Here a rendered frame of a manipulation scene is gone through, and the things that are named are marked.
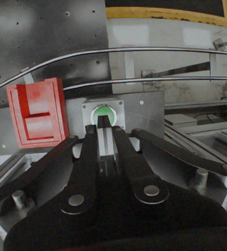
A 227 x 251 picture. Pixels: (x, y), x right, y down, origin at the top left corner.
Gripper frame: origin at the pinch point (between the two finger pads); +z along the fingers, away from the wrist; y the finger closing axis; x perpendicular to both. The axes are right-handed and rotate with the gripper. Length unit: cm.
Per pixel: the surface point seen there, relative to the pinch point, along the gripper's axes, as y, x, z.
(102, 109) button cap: 0.1, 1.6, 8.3
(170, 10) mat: 70, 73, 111
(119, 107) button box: 3.2, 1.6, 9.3
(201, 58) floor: 100, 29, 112
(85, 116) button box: -3.1, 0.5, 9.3
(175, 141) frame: 19.6, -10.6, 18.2
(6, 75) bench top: -39, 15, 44
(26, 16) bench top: -28, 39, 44
